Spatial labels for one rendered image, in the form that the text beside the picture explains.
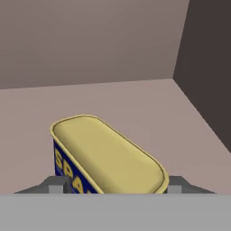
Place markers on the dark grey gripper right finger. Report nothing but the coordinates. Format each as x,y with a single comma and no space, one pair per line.
180,186

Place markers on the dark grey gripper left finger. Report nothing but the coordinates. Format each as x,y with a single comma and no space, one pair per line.
55,184

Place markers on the blue and gold rectangular can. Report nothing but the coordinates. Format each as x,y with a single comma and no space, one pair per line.
108,153

